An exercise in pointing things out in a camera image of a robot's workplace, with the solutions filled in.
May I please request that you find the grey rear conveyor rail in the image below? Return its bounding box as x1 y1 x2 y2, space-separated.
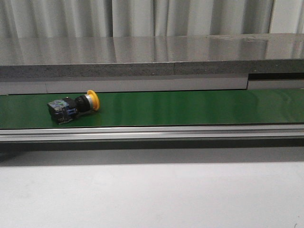
0 74 248 95

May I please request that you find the grey rear rail right segment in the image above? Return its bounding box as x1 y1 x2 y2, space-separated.
247 79 304 90

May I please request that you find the white pleated curtain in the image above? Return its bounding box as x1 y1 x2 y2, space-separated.
0 0 304 38

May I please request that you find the aluminium front conveyor rail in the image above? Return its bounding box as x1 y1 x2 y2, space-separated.
0 123 304 143

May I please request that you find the green conveyor belt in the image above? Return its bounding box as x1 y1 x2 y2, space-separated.
0 89 304 129

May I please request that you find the yellow-capped black push button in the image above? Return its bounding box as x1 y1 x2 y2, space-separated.
47 90 100 124

